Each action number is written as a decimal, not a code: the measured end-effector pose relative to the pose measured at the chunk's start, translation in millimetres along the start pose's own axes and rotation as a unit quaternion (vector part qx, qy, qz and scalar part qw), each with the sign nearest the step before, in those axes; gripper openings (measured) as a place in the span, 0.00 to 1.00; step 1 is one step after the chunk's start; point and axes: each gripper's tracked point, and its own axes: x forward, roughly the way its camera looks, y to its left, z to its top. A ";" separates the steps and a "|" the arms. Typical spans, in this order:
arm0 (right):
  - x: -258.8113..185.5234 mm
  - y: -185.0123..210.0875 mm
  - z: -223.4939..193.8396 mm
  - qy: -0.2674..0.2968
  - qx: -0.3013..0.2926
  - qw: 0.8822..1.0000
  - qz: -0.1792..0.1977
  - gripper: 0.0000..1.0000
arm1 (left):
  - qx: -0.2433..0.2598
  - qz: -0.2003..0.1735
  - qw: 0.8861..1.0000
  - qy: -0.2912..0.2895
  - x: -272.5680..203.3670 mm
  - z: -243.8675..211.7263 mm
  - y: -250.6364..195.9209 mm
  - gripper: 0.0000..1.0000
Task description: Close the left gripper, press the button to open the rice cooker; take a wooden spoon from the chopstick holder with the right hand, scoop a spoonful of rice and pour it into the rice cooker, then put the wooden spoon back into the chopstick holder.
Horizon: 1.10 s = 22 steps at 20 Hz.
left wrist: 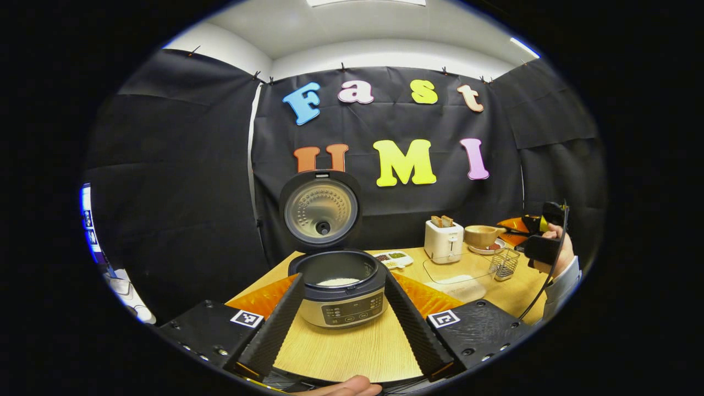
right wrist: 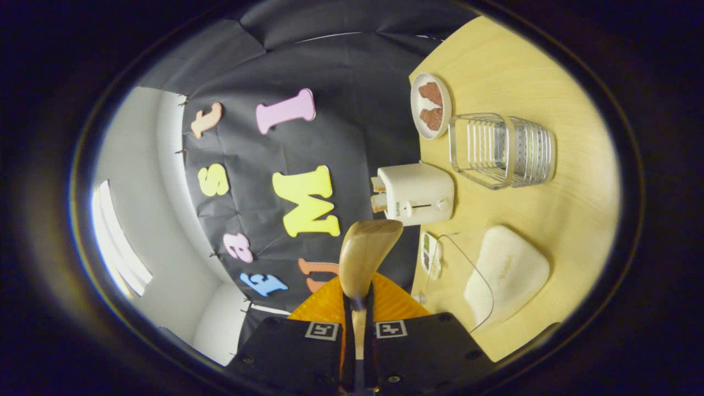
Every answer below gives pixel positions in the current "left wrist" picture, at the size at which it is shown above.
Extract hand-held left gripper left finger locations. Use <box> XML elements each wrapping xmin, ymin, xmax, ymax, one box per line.
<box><xmin>157</xmin><ymin>273</ymin><xmax>306</xmax><ymax>380</ymax></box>

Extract long ceiling light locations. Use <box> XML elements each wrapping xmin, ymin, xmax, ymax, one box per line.
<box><xmin>306</xmin><ymin>0</ymin><xmax>427</xmax><ymax>7</ymax></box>

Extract white divided condiment dish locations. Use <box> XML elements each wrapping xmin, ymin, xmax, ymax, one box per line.
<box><xmin>373</xmin><ymin>251</ymin><xmax>414</xmax><ymax>270</ymax></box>

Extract computer monitor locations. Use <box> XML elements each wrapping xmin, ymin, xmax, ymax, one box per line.
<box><xmin>81</xmin><ymin>184</ymin><xmax>105</xmax><ymax>263</ymax></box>

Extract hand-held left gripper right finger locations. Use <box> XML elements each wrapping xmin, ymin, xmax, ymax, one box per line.
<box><xmin>383</xmin><ymin>272</ymin><xmax>533</xmax><ymax>381</ymax></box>

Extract black silver rice cooker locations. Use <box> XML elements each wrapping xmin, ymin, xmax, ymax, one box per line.
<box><xmin>279</xmin><ymin>170</ymin><xmax>388</xmax><ymax>329</ymax></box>

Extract wooden spoon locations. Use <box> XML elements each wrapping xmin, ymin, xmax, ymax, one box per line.
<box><xmin>465</xmin><ymin>224</ymin><xmax>531</xmax><ymax>250</ymax></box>

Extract white side desk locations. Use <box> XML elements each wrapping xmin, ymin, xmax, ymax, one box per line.
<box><xmin>104</xmin><ymin>268</ymin><xmax>156</xmax><ymax>324</ymax></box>

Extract small ceiling light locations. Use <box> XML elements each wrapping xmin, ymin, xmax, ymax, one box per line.
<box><xmin>509</xmin><ymin>37</ymin><xmax>541</xmax><ymax>59</ymax></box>

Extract wire chopstick holder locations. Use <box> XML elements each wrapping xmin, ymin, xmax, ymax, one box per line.
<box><xmin>489</xmin><ymin>249</ymin><xmax>521</xmax><ymax>282</ymax></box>

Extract white toaster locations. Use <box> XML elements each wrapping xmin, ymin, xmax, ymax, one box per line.
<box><xmin>424</xmin><ymin>219</ymin><xmax>464</xmax><ymax>265</ymax></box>

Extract black backdrop cloth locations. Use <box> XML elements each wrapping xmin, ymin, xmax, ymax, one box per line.
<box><xmin>82</xmin><ymin>48</ymin><xmax>606</xmax><ymax>325</ymax></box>

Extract white plate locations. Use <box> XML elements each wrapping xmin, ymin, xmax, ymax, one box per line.
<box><xmin>469</xmin><ymin>238</ymin><xmax>507</xmax><ymax>255</ymax></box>

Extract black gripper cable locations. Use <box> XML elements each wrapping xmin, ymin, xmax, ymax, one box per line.
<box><xmin>519</xmin><ymin>202</ymin><xmax>570</xmax><ymax>321</ymax></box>

